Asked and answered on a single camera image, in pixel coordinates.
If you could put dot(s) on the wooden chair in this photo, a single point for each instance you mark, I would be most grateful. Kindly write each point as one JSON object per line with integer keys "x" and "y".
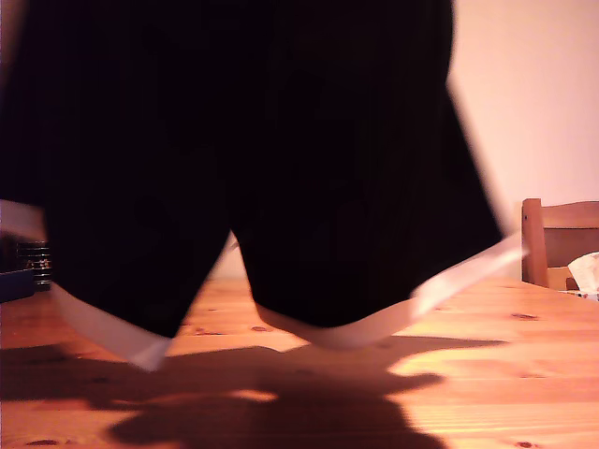
{"x": 533, "y": 252}

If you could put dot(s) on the black shorts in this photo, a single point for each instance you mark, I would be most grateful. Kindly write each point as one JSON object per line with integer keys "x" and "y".
{"x": 234, "y": 163}

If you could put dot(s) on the navy blue box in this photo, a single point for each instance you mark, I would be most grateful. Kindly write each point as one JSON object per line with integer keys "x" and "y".
{"x": 14, "y": 285}

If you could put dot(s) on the white tissue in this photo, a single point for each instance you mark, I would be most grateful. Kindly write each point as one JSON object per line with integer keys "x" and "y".
{"x": 585, "y": 271}

